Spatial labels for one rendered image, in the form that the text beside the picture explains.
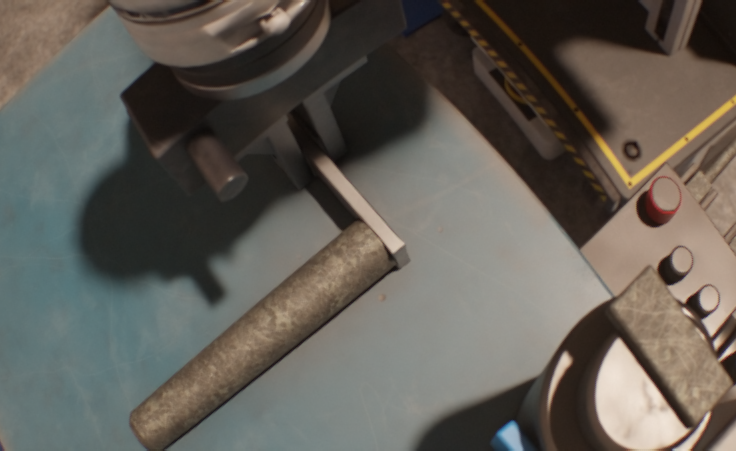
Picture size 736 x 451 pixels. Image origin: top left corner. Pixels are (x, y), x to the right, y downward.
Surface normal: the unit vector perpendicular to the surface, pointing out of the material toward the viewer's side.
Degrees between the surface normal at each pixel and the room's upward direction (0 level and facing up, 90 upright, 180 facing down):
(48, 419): 0
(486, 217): 0
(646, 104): 0
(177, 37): 90
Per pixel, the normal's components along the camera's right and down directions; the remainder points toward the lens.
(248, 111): 0.63, 0.72
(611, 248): -0.11, -0.30
